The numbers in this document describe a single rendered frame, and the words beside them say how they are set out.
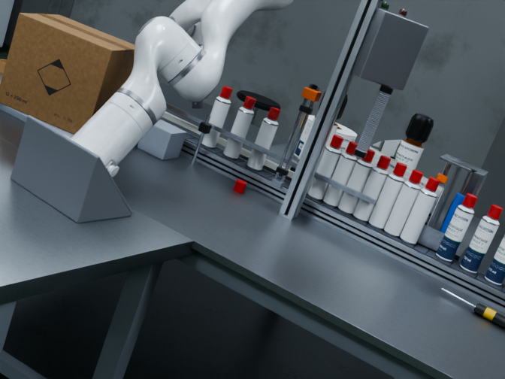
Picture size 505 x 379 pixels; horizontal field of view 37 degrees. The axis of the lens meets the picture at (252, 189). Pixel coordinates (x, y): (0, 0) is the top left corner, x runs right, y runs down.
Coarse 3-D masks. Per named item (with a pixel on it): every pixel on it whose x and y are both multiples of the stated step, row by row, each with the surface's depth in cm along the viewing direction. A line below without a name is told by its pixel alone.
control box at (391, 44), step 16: (384, 16) 202; (368, 32) 206; (384, 32) 204; (400, 32) 207; (416, 32) 209; (368, 48) 205; (384, 48) 206; (400, 48) 209; (416, 48) 212; (368, 64) 206; (384, 64) 208; (400, 64) 211; (368, 80) 209; (384, 80) 211; (400, 80) 214
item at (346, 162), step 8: (352, 144) 227; (352, 152) 227; (344, 160) 228; (352, 160) 227; (336, 168) 230; (344, 168) 228; (352, 168) 229; (336, 176) 229; (344, 176) 229; (344, 184) 230; (328, 192) 231; (336, 192) 230; (328, 200) 231; (336, 200) 231
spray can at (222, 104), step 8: (224, 88) 242; (224, 96) 242; (216, 104) 242; (224, 104) 242; (216, 112) 243; (224, 112) 243; (216, 120) 243; (224, 120) 245; (208, 136) 245; (216, 136) 245; (208, 144) 245
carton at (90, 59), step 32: (32, 32) 215; (64, 32) 213; (96, 32) 230; (32, 64) 217; (64, 64) 215; (96, 64) 212; (128, 64) 226; (0, 96) 221; (32, 96) 219; (64, 96) 217; (96, 96) 214; (64, 128) 219
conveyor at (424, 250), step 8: (192, 136) 253; (216, 152) 245; (232, 160) 242; (240, 160) 246; (248, 168) 239; (264, 176) 237; (272, 176) 242; (288, 184) 238; (312, 200) 231; (328, 208) 229; (336, 208) 232; (344, 216) 228; (368, 224) 228; (384, 232) 225; (400, 240) 224; (416, 248) 221; (424, 248) 224; (432, 256) 219; (448, 264) 218; (456, 264) 221; (464, 272) 216; (480, 272) 221; (480, 280) 214; (496, 288) 212; (504, 288) 215
